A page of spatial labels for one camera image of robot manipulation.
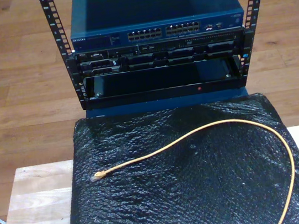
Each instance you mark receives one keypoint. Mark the black rack server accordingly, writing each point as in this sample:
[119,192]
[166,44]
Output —
[175,55]

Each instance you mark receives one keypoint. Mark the black bubble wrap mat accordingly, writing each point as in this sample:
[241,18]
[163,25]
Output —
[178,197]

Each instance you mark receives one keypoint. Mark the blue rack base plate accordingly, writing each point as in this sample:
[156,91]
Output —
[137,107]

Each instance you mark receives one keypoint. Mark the blue network switch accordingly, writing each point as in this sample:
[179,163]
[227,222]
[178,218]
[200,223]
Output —
[151,6]

